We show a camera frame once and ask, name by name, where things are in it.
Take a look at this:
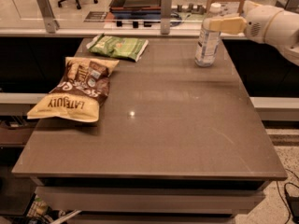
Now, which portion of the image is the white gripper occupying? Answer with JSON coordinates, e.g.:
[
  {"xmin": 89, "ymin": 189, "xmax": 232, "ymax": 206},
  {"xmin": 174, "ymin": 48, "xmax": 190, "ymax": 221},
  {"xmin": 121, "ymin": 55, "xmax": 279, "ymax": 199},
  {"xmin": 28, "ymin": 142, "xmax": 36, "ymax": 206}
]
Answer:
[{"xmin": 208, "ymin": 0, "xmax": 280, "ymax": 44}]

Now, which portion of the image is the blue plastic water bottle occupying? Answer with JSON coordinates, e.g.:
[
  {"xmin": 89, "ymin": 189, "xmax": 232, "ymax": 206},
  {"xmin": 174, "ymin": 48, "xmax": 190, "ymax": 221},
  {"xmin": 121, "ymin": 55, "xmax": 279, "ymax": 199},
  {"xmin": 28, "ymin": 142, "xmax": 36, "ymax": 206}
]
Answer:
[{"xmin": 194, "ymin": 3, "xmax": 221, "ymax": 67}]

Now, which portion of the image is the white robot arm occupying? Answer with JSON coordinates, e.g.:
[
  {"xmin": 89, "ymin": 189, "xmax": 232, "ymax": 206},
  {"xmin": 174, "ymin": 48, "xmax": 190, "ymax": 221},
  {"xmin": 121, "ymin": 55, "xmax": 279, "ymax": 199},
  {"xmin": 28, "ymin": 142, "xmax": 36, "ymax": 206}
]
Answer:
[{"xmin": 203, "ymin": 0, "xmax": 299, "ymax": 65}]

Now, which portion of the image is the green chip bag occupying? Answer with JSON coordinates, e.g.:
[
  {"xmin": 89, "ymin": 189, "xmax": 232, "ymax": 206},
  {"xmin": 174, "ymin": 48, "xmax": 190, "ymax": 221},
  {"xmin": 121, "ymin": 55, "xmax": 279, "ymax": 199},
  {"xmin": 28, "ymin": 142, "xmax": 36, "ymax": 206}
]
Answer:
[{"xmin": 86, "ymin": 34, "xmax": 149, "ymax": 62}]

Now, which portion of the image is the brown yellow chip bag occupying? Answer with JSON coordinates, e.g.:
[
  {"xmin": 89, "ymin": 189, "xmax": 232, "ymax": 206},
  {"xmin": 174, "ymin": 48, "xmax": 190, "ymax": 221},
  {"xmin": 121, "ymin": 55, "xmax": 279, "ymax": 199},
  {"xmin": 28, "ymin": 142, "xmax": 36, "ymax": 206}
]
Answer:
[{"xmin": 27, "ymin": 57, "xmax": 119, "ymax": 122}]

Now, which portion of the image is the orange blue tray stack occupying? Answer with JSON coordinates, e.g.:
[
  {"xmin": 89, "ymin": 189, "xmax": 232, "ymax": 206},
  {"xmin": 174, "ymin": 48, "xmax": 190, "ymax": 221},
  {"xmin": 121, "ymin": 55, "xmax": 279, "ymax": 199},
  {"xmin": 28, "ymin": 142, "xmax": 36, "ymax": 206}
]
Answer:
[{"xmin": 109, "ymin": 0, "xmax": 161, "ymax": 20}]

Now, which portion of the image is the middle metal glass bracket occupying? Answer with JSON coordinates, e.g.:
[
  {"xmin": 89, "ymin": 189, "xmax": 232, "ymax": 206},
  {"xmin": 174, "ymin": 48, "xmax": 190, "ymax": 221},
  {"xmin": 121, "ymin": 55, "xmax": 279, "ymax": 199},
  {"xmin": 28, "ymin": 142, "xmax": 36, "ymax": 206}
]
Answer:
[{"xmin": 161, "ymin": 0, "xmax": 172, "ymax": 35}]

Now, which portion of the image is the metal glass bracket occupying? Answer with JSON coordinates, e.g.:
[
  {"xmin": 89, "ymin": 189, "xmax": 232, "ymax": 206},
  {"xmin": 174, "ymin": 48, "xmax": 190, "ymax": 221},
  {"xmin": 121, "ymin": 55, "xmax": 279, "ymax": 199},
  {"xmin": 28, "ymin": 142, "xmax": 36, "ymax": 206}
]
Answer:
[
  {"xmin": 36, "ymin": 0, "xmax": 59, "ymax": 34},
  {"xmin": 161, "ymin": 0, "xmax": 172, "ymax": 35}
]

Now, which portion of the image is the left metal glass bracket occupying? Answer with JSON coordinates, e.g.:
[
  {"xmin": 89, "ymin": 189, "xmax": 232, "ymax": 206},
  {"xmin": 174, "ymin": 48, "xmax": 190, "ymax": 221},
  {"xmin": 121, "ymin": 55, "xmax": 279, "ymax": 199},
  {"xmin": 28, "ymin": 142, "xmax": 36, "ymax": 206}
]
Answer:
[{"xmin": 36, "ymin": 0, "xmax": 59, "ymax": 34}]

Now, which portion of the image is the black power adapter cable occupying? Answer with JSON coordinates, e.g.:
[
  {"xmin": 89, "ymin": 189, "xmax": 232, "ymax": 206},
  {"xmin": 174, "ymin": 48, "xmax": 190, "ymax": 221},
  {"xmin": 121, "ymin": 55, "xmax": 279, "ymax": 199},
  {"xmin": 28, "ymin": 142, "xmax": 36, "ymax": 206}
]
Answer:
[{"xmin": 276, "ymin": 168, "xmax": 299, "ymax": 224}]

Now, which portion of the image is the wire basket under table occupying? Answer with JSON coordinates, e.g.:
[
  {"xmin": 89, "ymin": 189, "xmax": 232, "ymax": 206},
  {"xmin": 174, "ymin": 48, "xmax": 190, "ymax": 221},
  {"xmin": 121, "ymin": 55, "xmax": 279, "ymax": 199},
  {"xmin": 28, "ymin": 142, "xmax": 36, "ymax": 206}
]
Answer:
[{"xmin": 26, "ymin": 195, "xmax": 82, "ymax": 224}]

